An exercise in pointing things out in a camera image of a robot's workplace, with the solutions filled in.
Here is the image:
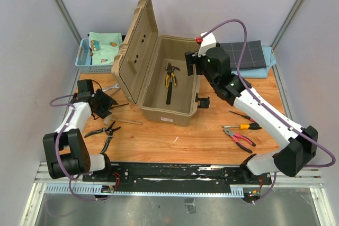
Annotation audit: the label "wooden handle tool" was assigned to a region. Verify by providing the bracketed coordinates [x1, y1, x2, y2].
[103, 116, 142, 125]

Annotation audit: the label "small claw hammer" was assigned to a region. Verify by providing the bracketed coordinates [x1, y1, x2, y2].
[165, 64, 181, 105]

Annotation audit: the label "yellow black handled pliers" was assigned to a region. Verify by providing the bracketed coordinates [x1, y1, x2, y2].
[165, 62, 180, 88]

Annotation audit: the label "tan plastic tool box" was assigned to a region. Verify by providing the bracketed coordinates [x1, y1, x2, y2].
[111, 0, 201, 126]

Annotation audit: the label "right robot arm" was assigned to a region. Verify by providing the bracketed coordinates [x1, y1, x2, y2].
[185, 47, 318, 184]

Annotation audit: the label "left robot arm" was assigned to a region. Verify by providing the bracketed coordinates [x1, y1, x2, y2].
[42, 79, 117, 182]

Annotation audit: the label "silver open-end wrench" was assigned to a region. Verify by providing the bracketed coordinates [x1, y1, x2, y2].
[102, 83, 120, 92]

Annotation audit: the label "blue plastic basket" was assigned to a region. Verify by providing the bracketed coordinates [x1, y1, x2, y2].
[75, 38, 113, 74]

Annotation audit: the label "dark grey checked cloth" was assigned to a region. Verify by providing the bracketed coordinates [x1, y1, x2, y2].
[220, 40, 267, 70]

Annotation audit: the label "green cartoon print cloth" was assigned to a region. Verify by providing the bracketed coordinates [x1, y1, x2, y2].
[88, 32, 123, 66]

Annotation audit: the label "light blue folded cloth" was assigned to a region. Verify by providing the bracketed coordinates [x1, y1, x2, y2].
[240, 46, 276, 79]

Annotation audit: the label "red black thin screwdriver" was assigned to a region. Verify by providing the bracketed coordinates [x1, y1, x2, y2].
[229, 111, 256, 123]

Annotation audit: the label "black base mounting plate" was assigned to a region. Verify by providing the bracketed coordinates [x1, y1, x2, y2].
[83, 162, 272, 193]

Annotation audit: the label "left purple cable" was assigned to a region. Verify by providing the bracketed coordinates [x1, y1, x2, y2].
[49, 94, 117, 218]

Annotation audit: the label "purple cable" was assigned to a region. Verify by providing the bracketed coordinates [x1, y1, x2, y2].
[49, 94, 117, 218]
[197, 19, 337, 205]

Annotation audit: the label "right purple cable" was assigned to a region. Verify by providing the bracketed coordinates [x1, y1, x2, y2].
[197, 19, 337, 205]

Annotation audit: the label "red handled pliers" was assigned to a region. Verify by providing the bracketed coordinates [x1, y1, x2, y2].
[223, 128, 256, 153]

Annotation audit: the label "blue slotted cable duct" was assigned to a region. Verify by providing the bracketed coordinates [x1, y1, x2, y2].
[43, 185, 245, 198]

